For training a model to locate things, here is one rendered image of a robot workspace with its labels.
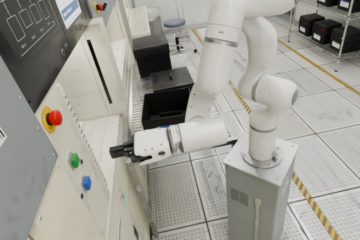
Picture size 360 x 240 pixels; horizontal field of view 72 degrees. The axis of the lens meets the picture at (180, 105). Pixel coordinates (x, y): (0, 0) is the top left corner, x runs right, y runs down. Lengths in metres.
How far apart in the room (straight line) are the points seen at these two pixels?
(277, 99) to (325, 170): 1.42
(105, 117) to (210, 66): 0.99
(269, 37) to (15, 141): 0.73
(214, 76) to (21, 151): 0.45
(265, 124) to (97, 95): 0.90
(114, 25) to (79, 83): 1.45
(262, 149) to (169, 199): 1.09
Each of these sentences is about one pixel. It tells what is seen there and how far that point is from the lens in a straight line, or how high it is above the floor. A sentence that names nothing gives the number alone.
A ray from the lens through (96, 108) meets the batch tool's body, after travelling 1.50.
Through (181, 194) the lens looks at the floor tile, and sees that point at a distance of 2.08.
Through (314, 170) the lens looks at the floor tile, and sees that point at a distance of 2.30.
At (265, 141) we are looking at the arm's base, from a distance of 1.15.
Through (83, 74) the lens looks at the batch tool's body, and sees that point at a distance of 1.41.
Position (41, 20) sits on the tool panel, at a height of 1.55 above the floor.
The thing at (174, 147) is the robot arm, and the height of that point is 1.20.
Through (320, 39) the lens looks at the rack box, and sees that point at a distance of 4.07.
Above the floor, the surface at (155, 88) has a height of 0.86.
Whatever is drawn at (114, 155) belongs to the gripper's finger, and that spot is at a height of 1.20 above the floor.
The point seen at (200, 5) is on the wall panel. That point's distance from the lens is 5.58.
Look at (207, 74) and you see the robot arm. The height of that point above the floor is 1.38.
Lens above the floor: 1.67
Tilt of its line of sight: 34 degrees down
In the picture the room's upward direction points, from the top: 10 degrees counter-clockwise
